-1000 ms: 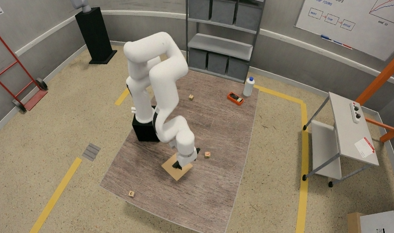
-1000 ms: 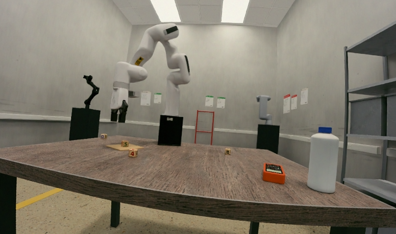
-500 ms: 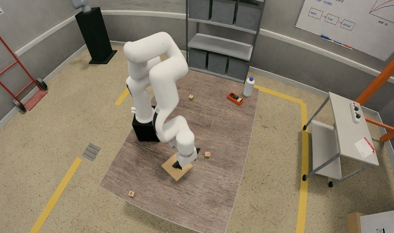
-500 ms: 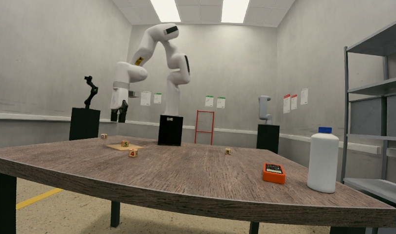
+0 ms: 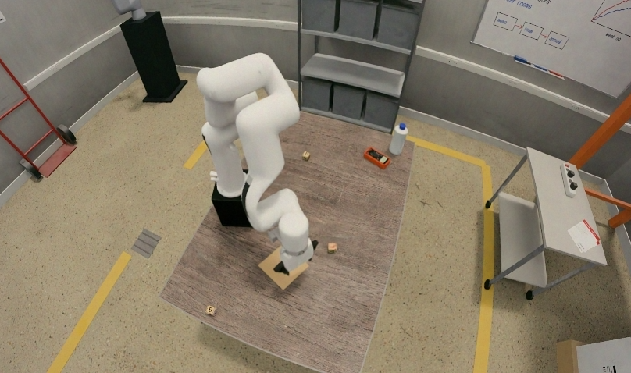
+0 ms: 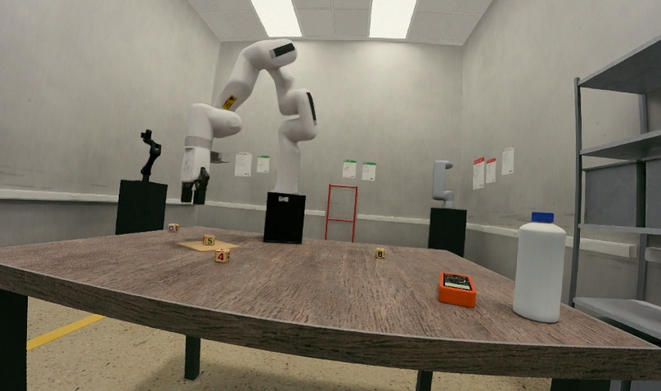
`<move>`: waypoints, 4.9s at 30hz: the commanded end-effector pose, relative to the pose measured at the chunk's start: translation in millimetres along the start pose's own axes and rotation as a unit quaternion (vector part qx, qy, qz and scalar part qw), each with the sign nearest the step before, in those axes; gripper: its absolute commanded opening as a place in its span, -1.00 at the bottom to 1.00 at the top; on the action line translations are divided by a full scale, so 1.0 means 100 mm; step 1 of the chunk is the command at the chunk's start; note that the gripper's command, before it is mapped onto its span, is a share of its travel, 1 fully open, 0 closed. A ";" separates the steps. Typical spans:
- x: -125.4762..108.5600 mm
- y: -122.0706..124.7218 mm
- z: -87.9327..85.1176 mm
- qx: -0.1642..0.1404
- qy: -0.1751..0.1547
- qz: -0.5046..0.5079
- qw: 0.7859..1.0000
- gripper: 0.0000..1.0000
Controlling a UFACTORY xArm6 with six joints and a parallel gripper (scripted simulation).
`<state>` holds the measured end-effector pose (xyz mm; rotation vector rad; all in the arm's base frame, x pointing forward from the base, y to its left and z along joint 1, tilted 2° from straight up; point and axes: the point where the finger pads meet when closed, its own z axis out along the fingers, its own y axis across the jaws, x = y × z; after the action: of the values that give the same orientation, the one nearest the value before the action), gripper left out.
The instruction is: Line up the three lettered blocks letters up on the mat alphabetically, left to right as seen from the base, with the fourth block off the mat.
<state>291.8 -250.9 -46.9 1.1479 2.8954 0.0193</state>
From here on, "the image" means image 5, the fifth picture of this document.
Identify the tan square mat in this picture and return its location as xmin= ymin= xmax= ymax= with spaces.
xmin=258 ymin=246 xmax=309 ymax=290

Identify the white bottle with blue cap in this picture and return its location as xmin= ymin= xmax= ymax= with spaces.
xmin=389 ymin=123 xmax=408 ymax=155

